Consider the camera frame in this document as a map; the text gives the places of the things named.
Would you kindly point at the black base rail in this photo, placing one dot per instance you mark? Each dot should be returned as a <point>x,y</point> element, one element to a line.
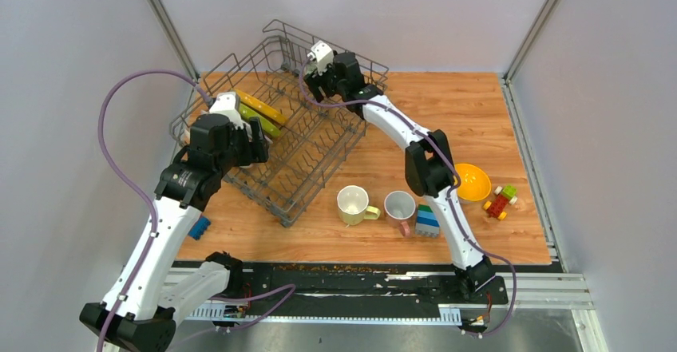
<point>388,294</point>

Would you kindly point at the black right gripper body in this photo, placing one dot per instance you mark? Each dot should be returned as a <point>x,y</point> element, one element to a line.
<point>329,83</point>

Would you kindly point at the pink mug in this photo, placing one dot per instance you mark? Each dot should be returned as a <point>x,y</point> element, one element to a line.
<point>400,210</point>

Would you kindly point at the yellow polka dot plate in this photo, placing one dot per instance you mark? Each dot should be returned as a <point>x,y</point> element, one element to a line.
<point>255,104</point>

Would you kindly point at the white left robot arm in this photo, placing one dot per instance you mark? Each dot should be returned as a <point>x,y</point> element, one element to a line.
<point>138,314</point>

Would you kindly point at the small red yellow green toy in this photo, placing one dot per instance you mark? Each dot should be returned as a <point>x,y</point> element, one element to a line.
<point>504,196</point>

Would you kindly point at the grey wire dish rack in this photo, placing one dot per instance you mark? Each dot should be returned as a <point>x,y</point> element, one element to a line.
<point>313,142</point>

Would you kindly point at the yellow red blue toy block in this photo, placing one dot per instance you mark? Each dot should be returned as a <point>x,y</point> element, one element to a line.
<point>199,228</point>

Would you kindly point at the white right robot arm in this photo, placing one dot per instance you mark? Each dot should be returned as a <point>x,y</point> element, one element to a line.
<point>429,173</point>

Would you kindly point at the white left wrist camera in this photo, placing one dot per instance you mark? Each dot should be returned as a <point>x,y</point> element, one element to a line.
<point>227,104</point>

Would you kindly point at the green blue grey block stack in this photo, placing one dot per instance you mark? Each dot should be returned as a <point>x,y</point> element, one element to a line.
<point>426,223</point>

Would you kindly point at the green scalloped plate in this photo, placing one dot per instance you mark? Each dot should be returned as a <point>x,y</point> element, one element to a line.
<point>267,127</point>

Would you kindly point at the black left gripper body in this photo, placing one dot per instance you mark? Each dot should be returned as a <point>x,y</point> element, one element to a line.
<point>239,152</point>

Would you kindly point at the cream and pink plate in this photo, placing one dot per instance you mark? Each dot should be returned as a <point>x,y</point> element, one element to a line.
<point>185,137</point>

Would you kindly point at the yellow bowl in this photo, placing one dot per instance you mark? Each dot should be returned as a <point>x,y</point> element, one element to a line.
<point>475,183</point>

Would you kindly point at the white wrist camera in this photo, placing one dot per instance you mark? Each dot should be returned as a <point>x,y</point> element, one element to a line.
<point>320,53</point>
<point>227,104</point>

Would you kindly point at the yellow mug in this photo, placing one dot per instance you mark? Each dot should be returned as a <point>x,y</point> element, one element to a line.
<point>354,206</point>

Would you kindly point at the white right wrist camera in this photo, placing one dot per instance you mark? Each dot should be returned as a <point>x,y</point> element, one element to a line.
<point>320,53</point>

